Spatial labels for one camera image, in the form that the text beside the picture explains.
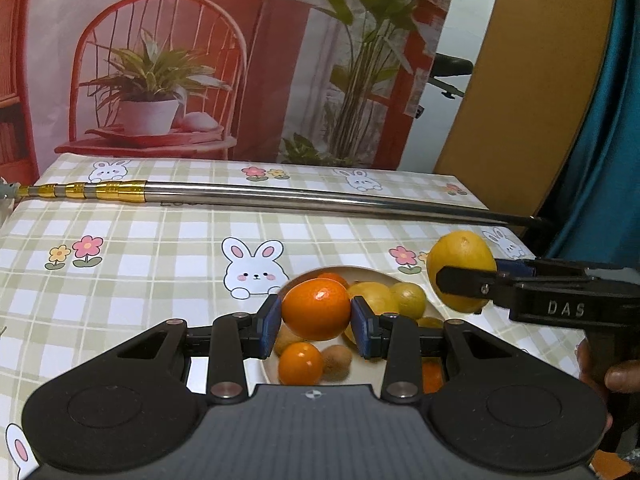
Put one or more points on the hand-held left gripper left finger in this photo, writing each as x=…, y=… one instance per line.
x=270, y=326

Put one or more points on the yellow-green plum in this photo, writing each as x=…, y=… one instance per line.
x=407, y=297

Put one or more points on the brown longan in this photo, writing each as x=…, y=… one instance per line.
x=285, y=340
x=336, y=362

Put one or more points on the yellow lemon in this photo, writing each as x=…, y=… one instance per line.
x=372, y=297
x=462, y=255

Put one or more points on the telescopic metal back scratcher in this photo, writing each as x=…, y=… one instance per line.
x=300, y=197

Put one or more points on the printed room scene backdrop cloth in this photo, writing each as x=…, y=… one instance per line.
x=250, y=85

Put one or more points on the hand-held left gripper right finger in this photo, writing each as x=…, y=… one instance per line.
x=360, y=327

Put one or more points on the round wooden board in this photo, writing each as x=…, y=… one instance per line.
x=530, y=85

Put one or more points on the small orange tangerine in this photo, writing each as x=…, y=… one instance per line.
x=432, y=376
x=316, y=308
x=300, y=362
x=332, y=277

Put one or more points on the checkered bunny print tablecloth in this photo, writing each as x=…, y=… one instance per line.
x=125, y=285

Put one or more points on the tan-yellow plum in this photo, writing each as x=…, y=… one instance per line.
x=430, y=321

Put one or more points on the black chair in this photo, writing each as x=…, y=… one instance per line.
x=452, y=65

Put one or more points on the beige round plate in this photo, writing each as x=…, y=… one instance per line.
x=367, y=367

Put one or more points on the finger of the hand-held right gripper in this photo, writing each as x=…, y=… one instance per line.
x=515, y=266
x=465, y=280

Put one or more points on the teal curtain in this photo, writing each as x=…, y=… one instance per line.
x=615, y=160

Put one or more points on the person's right hand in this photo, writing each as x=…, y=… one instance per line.
x=622, y=379

